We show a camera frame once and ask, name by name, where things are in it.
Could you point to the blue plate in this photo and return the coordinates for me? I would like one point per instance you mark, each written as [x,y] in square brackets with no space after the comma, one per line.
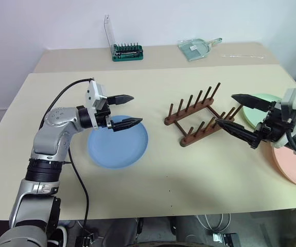
[117,150]

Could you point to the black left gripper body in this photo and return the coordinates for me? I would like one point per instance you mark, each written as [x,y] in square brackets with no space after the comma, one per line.
[102,113]

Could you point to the red plate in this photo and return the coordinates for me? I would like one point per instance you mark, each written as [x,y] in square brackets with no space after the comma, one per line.
[292,168]

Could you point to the black box with metal clip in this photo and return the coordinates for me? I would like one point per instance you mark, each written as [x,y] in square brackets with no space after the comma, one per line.
[226,238]

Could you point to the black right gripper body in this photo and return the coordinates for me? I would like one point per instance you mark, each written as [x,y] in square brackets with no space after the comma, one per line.
[276,126]

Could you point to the clear plastic strip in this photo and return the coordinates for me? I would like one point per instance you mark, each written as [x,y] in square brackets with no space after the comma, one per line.
[240,55]

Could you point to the small black connector box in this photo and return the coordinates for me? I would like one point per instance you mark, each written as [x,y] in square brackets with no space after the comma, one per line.
[86,239]

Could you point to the green screwdriver bit set case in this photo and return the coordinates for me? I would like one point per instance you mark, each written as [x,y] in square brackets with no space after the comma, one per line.
[127,55]

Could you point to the clear plastic dustpan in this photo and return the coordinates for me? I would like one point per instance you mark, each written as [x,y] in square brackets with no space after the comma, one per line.
[194,50]

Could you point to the brown wooden plate rack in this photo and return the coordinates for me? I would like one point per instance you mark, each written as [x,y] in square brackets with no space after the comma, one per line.
[189,140]

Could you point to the green plate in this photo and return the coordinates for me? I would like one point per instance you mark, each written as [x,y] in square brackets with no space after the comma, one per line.
[253,114]

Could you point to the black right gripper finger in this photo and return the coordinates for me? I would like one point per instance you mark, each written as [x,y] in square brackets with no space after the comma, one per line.
[256,102]
[240,132]

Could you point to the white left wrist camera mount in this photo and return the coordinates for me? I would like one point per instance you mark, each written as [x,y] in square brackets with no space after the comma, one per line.
[92,95]

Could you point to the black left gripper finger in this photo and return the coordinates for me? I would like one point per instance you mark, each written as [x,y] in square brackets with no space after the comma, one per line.
[122,99]
[127,124]

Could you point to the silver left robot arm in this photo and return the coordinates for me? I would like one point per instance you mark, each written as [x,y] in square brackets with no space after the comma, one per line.
[47,139]

